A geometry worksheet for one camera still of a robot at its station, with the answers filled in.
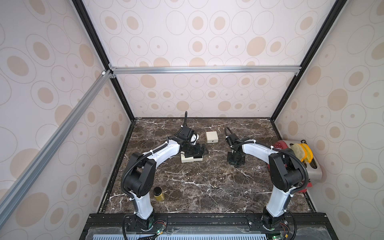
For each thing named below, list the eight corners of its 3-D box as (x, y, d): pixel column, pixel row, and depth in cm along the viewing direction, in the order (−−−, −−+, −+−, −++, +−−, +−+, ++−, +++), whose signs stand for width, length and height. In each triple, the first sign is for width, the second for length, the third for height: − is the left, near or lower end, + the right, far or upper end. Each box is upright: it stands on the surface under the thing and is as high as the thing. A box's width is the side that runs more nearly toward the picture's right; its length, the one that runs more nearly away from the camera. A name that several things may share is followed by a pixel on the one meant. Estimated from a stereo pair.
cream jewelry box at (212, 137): (206, 143, 107) (206, 140, 104) (206, 134, 113) (206, 131, 110) (217, 143, 107) (218, 140, 104) (216, 134, 113) (217, 131, 110)
